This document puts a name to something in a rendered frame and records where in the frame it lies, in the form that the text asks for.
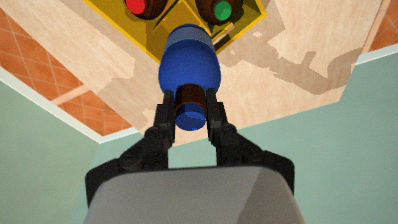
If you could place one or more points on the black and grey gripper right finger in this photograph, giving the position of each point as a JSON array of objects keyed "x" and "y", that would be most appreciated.
[{"x": 232, "y": 148}]

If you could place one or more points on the brown bottle with red cap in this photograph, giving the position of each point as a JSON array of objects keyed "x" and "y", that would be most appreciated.
[{"x": 146, "y": 9}]

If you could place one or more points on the brown bottle with green cap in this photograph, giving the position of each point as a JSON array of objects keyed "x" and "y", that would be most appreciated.
[{"x": 211, "y": 10}]

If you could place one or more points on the blue bottle with brown label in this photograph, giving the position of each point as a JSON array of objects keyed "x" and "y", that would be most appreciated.
[{"x": 189, "y": 66}]

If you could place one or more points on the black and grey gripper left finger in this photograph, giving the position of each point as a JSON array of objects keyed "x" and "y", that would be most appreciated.
[{"x": 152, "y": 149}]

